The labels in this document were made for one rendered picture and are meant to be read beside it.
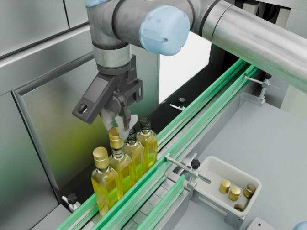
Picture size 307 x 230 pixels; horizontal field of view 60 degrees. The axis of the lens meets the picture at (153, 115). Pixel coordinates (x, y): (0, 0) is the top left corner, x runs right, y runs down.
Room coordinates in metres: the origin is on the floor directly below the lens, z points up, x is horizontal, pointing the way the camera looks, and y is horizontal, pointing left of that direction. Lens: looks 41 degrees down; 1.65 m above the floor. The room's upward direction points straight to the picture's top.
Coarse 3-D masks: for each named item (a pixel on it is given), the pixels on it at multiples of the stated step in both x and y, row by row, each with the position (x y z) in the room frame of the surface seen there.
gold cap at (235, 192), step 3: (231, 189) 0.56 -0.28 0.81; (234, 189) 0.56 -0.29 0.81; (237, 189) 0.56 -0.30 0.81; (231, 192) 0.55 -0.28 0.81; (234, 192) 0.54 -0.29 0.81; (237, 192) 0.54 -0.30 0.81; (231, 195) 0.54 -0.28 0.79; (234, 195) 0.54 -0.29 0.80; (237, 195) 0.54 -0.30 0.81; (231, 198) 0.54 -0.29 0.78; (234, 198) 0.54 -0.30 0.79; (237, 198) 0.54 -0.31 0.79
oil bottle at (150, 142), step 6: (138, 132) 0.57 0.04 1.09; (138, 138) 0.55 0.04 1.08; (144, 138) 0.55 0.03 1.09; (150, 138) 0.55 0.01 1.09; (156, 138) 0.57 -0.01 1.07; (144, 144) 0.54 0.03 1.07; (150, 144) 0.54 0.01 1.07; (156, 144) 0.57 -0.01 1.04; (150, 150) 0.54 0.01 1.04; (156, 150) 0.57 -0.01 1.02; (150, 156) 0.54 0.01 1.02; (156, 156) 0.57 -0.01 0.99; (150, 162) 0.54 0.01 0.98
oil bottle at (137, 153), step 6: (126, 144) 0.52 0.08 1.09; (138, 144) 0.52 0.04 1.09; (126, 150) 0.51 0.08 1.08; (132, 150) 0.50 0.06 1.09; (138, 150) 0.51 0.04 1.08; (144, 150) 0.52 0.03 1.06; (132, 156) 0.49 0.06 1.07; (138, 156) 0.50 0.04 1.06; (144, 156) 0.52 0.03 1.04; (132, 162) 0.49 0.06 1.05; (138, 162) 0.50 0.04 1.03; (144, 162) 0.52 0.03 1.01; (138, 168) 0.50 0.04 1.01; (144, 168) 0.52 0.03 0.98; (138, 174) 0.50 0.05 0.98
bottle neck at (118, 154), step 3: (111, 147) 0.47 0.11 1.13; (123, 147) 0.48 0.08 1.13; (111, 150) 0.47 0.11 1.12; (114, 150) 0.46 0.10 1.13; (117, 150) 0.46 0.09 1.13; (120, 150) 0.47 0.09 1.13; (123, 150) 0.48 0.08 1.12; (114, 153) 0.46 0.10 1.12; (117, 153) 0.46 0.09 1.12; (120, 153) 0.46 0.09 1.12; (123, 153) 0.48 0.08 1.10; (114, 156) 0.47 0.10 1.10; (117, 156) 0.46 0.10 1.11; (120, 156) 0.47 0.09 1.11; (123, 156) 0.47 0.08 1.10; (117, 159) 0.46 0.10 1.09
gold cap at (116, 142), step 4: (112, 128) 0.49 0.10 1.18; (116, 128) 0.49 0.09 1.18; (112, 132) 0.47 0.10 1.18; (116, 132) 0.47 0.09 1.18; (112, 136) 0.46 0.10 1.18; (116, 136) 0.46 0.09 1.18; (112, 140) 0.46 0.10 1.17; (116, 140) 0.46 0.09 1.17; (120, 140) 0.47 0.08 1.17; (112, 144) 0.46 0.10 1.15; (116, 144) 0.46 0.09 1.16; (120, 144) 0.46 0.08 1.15; (116, 148) 0.46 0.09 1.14
